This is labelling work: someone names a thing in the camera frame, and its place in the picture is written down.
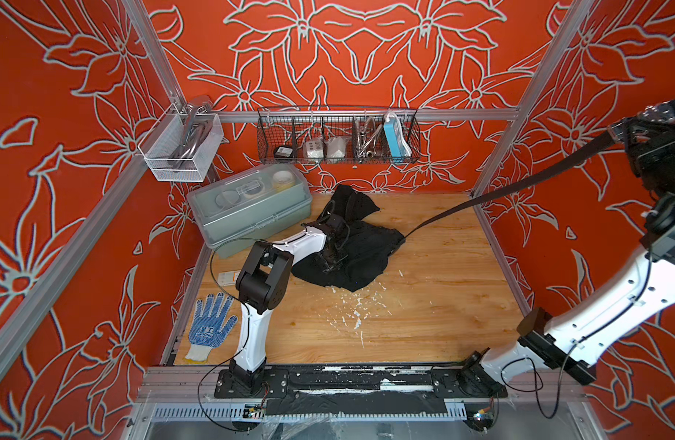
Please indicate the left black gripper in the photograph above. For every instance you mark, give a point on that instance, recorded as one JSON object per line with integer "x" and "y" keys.
{"x": 340, "y": 258}

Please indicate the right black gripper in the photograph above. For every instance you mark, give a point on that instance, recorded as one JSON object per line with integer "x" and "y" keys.
{"x": 660, "y": 141}

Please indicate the black trousers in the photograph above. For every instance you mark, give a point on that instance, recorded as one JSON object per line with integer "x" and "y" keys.
{"x": 369, "y": 247}

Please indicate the black leather belt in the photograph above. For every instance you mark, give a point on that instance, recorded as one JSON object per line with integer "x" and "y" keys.
{"x": 600, "y": 143}

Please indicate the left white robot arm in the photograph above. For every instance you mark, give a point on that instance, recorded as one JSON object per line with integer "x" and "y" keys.
{"x": 263, "y": 281}

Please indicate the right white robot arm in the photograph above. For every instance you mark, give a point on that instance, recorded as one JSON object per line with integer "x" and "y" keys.
{"x": 573, "y": 342}

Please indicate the white power adapter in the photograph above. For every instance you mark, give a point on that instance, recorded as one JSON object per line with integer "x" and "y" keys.
{"x": 313, "y": 149}

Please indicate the grey plastic storage box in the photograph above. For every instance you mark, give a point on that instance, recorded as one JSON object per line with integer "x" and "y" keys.
{"x": 234, "y": 213}

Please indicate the metal tongs in basket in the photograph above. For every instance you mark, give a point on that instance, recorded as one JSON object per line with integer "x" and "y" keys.
{"x": 367, "y": 134}

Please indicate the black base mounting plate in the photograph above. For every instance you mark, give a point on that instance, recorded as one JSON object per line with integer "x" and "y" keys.
{"x": 364, "y": 388}

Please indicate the blue white work glove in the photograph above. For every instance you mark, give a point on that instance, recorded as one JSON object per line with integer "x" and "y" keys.
{"x": 211, "y": 325}

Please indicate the metal utensils in white basket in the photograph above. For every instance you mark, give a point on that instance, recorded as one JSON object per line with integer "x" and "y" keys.
{"x": 195, "y": 131}

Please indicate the black wire wall basket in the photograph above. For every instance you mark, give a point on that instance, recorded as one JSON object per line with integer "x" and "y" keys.
{"x": 317, "y": 135}

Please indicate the white wire basket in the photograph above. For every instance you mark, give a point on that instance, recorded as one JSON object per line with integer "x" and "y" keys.
{"x": 165, "y": 137}

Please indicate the white perforated cable duct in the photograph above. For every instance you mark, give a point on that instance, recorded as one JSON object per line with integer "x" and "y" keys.
{"x": 241, "y": 412}

